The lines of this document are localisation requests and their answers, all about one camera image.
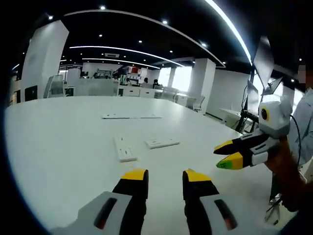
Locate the bright window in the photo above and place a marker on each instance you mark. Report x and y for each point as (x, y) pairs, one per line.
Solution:
(182, 79)

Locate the white low cabinet row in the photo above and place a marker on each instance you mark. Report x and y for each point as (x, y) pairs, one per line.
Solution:
(137, 93)

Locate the slim white pillar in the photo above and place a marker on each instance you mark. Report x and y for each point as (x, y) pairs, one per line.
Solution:
(203, 80)

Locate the black tripod stand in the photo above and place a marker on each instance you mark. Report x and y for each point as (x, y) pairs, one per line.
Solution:
(242, 124)

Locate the white office partition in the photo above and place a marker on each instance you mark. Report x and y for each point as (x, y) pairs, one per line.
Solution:
(93, 86)

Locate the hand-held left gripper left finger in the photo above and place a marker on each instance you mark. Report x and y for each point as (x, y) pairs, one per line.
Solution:
(88, 218)

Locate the white socket holder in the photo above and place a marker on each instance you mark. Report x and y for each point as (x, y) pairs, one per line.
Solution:
(124, 149)
(161, 143)

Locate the white side desk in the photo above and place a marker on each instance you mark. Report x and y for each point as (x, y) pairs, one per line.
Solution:
(230, 116)

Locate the metal stand legs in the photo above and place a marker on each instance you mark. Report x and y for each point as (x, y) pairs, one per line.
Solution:
(273, 186)

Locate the grey curved ceiling trim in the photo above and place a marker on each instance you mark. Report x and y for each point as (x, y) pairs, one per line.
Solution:
(117, 11)

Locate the long ceiling light strip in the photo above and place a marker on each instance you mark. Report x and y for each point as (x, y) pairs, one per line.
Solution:
(234, 30)

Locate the white mesh office chair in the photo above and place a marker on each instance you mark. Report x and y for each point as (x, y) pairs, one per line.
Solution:
(55, 86)

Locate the ceiling air vent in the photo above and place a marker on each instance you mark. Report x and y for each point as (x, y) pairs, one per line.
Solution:
(112, 55)

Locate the white table strip with holes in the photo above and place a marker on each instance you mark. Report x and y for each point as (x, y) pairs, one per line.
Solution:
(117, 116)

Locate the dark tilted monitor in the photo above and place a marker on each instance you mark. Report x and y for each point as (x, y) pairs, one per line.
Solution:
(253, 96)

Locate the large grey light panel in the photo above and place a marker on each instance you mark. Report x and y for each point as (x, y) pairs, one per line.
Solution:
(264, 58)

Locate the wide white square pillar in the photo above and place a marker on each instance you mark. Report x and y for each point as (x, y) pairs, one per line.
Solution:
(44, 61)

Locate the black equipment rail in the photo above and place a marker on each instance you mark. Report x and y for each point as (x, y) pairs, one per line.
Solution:
(249, 114)

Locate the black monitor screen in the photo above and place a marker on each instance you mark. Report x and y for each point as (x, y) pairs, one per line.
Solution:
(31, 93)

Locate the person's right hand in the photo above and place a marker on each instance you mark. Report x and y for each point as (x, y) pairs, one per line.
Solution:
(283, 159)

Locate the group of round ceiling spotlights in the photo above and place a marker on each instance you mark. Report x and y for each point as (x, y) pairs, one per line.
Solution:
(165, 22)

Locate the small grey light panel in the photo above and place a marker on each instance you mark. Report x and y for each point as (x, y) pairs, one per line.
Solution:
(274, 86)

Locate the curved ceiling light strip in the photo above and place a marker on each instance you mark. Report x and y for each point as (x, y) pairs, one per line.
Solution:
(117, 61)
(110, 47)

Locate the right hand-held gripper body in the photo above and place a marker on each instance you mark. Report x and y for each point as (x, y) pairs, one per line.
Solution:
(276, 120)

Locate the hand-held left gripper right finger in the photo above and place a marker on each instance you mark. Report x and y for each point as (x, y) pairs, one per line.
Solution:
(207, 215)

